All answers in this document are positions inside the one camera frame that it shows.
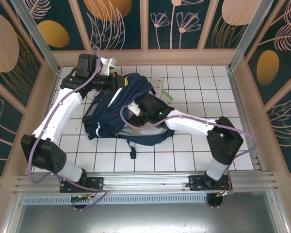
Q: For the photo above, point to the pale green notebook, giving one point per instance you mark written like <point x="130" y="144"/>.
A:
<point x="167" y="95"/>

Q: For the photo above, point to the white red stationery pack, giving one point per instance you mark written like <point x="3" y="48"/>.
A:
<point x="158" y="83"/>

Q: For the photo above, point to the navy blue backpack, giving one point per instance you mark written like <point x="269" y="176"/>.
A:
<point x="111" y="119"/>

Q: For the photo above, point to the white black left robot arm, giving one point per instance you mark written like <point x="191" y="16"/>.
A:
<point x="60" y="114"/>

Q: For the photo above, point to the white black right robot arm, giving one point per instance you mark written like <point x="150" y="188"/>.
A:
<point x="189" y="123"/>

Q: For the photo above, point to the small circuit board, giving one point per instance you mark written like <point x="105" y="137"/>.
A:
<point x="83" y="197"/>

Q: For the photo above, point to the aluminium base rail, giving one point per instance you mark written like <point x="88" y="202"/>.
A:
<point x="145" y="180"/>

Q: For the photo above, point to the aluminium frame post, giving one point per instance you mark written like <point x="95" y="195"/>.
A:
<point x="247" y="36"/>
<point x="38" y="41"/>

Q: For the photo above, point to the aluminium side rail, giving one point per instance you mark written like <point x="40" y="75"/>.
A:
<point x="237" y="97"/>

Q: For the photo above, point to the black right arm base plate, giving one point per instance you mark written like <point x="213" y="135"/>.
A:
<point x="196" y="183"/>

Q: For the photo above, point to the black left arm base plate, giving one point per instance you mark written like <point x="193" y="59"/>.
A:
<point x="94" y="184"/>

